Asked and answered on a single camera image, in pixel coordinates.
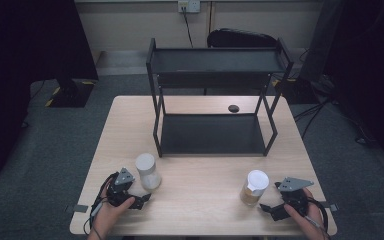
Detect black stand base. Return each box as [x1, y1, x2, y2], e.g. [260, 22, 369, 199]
[273, 77, 320, 105]
[48, 77, 96, 109]

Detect black chair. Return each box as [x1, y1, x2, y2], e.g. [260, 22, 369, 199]
[206, 27, 279, 49]

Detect left hand-held gripper cable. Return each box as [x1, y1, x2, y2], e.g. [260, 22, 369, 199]
[82, 171, 119, 240]

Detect black two-tier metal rack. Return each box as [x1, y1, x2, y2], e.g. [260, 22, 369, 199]
[145, 37, 295, 158]

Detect person's right hand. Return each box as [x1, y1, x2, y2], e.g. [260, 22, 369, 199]
[283, 187, 325, 238]

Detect black power cable with plug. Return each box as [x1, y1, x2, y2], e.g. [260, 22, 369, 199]
[180, 4, 195, 49]

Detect glass jar of white powder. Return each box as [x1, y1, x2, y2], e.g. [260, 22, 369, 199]
[134, 152, 163, 191]

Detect grey tape strip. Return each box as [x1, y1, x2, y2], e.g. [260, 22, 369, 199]
[64, 204, 90, 214]
[319, 200, 340, 213]

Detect white wall socket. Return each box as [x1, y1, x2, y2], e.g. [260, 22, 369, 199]
[177, 0, 202, 14]

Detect person's left hand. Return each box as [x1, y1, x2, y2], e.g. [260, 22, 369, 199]
[92, 186, 136, 236]

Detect grey upright panel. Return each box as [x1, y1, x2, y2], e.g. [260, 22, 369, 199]
[299, 0, 338, 84]

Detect right hand-held gripper cable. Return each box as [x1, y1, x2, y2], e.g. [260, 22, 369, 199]
[304, 197, 331, 240]

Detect black floor cables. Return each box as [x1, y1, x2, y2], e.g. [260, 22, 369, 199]
[293, 97, 335, 140]

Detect hand-held gripper cable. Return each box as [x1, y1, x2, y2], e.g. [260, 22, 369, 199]
[304, 197, 331, 240]
[82, 171, 119, 240]

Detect glass jar of brown spice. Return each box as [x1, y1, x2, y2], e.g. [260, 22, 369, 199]
[239, 169, 271, 207]

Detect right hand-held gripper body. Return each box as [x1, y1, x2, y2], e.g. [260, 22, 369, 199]
[274, 176, 315, 215]

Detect dark curtain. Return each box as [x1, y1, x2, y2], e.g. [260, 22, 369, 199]
[323, 0, 384, 176]
[0, 0, 100, 184]

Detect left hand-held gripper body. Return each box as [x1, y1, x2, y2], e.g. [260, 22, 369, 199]
[105, 167, 137, 208]

